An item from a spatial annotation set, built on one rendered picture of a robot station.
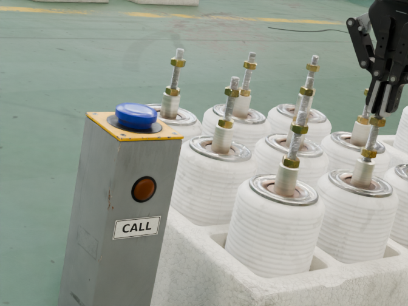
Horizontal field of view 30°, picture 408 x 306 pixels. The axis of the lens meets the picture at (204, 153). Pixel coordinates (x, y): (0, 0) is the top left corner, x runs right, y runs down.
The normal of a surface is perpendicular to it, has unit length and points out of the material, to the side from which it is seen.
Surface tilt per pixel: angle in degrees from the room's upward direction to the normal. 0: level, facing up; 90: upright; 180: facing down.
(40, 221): 0
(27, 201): 0
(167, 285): 90
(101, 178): 90
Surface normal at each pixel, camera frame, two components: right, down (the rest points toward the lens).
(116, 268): 0.56, 0.37
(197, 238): 0.19, -0.93
